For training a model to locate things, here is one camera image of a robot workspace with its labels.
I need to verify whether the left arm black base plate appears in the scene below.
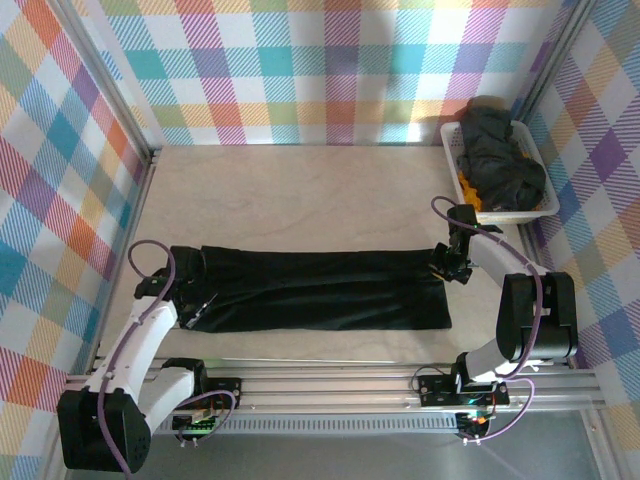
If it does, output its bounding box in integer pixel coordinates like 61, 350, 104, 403
199, 377, 245, 412

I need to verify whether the aluminium corner post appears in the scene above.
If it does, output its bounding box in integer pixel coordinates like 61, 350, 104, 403
513, 0, 600, 126
47, 0, 164, 156

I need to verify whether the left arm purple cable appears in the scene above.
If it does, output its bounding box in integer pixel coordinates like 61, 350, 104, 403
97, 239, 237, 479

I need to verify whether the aluminium frame leg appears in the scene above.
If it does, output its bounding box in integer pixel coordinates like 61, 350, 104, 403
582, 409, 629, 480

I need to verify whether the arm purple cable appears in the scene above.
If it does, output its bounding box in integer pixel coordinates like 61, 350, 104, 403
431, 195, 546, 444
97, 239, 237, 479

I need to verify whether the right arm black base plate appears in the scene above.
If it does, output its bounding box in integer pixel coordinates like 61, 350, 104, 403
417, 373, 511, 407

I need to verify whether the white plastic basket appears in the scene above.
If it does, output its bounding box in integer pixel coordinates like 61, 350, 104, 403
439, 119, 559, 224

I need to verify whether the slotted grey cable duct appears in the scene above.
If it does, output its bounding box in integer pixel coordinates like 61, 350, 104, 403
149, 417, 460, 436

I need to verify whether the long aluminium base rail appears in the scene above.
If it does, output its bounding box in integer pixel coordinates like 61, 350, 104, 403
53, 357, 607, 416

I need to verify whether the black t-shirt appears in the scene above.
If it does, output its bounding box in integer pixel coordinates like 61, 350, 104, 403
172, 243, 454, 334

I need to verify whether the dark grey crumpled t-shirt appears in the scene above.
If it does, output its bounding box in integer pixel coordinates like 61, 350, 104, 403
457, 95, 549, 212

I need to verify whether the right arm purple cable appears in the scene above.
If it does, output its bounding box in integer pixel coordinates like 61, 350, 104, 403
431, 195, 546, 444

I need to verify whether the colourful plaid backdrop panel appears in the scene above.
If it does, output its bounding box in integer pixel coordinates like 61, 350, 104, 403
519, 0, 640, 480
0, 0, 151, 480
64, 0, 584, 147

